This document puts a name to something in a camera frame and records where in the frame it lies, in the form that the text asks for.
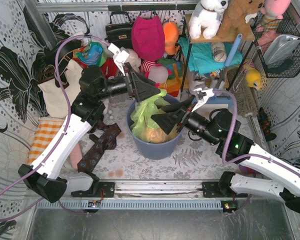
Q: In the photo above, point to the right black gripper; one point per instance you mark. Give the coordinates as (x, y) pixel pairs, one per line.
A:
(181, 120)

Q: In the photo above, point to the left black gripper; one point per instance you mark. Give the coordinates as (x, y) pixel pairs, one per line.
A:
(132, 84)

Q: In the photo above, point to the green plastic trash bag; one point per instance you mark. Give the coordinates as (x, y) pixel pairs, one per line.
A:
(146, 129)

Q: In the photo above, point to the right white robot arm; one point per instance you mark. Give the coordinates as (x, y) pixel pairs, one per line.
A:
(282, 180)

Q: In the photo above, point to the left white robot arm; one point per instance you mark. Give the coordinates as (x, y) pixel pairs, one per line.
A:
(43, 175)

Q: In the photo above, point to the blue trash bin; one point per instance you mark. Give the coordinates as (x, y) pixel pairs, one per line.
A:
(152, 151)

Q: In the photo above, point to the magenta felt bag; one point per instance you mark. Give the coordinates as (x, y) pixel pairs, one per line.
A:
(148, 38)

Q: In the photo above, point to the cream canvas tote bag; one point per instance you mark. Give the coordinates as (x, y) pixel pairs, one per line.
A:
(54, 98)

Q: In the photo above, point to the pink pig plush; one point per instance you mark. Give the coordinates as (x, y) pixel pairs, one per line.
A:
(155, 71)

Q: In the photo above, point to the white fluffy plush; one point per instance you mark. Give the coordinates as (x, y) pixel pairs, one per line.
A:
(133, 59)

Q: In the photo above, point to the red garment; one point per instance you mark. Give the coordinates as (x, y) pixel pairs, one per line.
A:
(109, 68)

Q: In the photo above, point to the blue floor squeegee head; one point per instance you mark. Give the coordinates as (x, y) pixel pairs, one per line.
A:
(220, 102)

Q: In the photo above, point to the colourful silk scarf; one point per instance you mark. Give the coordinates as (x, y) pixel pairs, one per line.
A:
(91, 54)

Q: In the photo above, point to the black leather handbag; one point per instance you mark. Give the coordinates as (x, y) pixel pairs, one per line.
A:
(120, 34)

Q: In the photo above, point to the teal cloth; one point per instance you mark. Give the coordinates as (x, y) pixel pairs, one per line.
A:
(201, 56)

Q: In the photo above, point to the dark patterned necktie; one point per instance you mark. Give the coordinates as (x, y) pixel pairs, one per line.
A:
(107, 141)

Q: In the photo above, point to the orange plush toy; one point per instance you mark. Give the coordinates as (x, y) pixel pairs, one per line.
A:
(171, 35)

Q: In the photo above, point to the yellow plush toy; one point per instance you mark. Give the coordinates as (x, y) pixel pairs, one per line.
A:
(252, 76)

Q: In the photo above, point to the white plush dog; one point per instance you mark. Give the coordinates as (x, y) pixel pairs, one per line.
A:
(206, 18)

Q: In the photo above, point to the black hat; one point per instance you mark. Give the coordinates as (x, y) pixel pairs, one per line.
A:
(69, 46)

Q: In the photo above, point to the orange checkered towel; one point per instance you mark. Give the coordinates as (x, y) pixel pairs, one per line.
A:
(47, 129)

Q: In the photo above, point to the brown teddy bear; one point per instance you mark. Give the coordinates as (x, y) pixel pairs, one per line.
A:
(238, 15)

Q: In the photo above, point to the wooden shelf board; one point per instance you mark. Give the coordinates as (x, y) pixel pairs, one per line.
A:
(231, 36)

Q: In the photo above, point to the silver foil pouch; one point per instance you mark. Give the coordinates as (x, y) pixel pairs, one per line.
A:
(281, 48)

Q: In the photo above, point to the pink plush toy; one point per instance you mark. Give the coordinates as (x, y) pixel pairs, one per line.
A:
(273, 10)

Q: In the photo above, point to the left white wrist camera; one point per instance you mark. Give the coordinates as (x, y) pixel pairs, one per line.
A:
(119, 57)

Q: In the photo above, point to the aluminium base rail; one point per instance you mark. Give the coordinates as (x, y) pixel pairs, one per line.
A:
(155, 190)

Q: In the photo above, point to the black wire basket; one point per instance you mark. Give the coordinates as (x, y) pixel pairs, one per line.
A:
(265, 34)

